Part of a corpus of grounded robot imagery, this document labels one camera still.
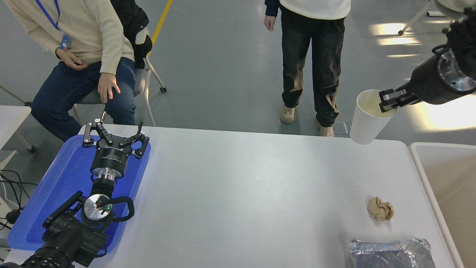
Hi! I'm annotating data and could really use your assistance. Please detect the person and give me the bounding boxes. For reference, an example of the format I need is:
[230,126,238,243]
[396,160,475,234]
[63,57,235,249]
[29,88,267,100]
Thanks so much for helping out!
[264,0,351,137]
[4,0,136,142]

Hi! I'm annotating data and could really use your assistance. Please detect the grey seat chair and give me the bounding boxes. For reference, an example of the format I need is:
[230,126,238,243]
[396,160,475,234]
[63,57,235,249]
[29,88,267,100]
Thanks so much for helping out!
[73,26,167,127]

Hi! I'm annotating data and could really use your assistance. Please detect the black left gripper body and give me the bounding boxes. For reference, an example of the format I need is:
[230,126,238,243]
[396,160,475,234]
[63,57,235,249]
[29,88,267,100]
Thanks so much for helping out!
[90,136,132,173]

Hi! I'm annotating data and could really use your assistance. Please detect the silver foil tray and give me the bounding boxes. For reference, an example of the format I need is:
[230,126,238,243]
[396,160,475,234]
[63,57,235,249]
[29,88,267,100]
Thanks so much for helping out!
[348,237,436,268]

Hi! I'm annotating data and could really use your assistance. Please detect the white side table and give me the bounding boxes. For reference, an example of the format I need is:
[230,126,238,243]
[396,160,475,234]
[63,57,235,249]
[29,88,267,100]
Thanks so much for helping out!
[0,105,38,153]

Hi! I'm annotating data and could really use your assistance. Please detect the large pale bin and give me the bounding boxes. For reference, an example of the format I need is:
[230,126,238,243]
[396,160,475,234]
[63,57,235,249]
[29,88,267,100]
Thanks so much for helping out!
[408,142,476,268]

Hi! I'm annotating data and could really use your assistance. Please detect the blue plastic tray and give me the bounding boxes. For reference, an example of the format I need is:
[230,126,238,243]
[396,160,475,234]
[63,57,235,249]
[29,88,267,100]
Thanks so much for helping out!
[7,134,152,257]

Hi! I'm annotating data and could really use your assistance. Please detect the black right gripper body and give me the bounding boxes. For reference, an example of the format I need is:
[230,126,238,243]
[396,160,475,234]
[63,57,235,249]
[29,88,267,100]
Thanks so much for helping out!
[406,54,468,105]

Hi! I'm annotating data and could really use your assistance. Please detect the white-legged wheeled chair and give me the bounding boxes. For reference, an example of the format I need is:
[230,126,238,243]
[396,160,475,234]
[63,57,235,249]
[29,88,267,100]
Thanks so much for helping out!
[397,0,467,36]

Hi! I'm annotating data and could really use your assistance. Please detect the person's left hand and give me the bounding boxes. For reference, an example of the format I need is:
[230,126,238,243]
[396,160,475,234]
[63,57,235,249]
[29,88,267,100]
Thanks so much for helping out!
[97,73,121,104]

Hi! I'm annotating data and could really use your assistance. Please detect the black cable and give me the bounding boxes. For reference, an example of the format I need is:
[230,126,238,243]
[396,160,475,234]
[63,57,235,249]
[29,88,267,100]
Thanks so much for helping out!
[0,169,38,213]

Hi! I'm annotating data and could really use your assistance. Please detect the black jacket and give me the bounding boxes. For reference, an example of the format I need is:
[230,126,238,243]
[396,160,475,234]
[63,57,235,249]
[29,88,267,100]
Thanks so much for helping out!
[110,0,153,69]

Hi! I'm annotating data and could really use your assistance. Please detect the crumpled tan paper ball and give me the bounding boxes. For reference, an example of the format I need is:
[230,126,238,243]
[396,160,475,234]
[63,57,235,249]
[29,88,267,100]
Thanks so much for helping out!
[367,197,395,222]

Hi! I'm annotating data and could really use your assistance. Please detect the white paper cup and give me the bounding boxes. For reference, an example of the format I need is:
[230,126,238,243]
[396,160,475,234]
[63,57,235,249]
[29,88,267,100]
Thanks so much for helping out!
[350,89,398,145]

